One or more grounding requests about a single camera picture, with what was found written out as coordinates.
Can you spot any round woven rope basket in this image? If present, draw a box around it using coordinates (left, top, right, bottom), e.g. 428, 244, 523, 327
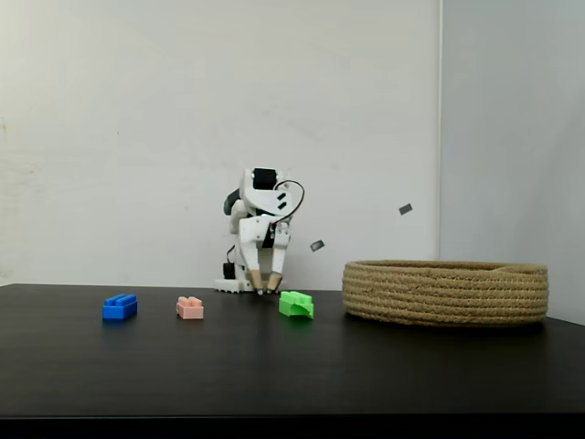
342, 259, 549, 327

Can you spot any green lego block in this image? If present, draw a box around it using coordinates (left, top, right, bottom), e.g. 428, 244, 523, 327
278, 290, 315, 320

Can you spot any red black wrist servo cable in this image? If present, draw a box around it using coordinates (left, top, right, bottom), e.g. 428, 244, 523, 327
272, 180, 307, 225

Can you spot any blue lego block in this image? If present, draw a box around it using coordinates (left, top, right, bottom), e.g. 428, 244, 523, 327
101, 294, 139, 322

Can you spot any pink lego block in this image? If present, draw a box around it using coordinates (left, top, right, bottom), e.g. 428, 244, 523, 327
175, 295, 206, 320

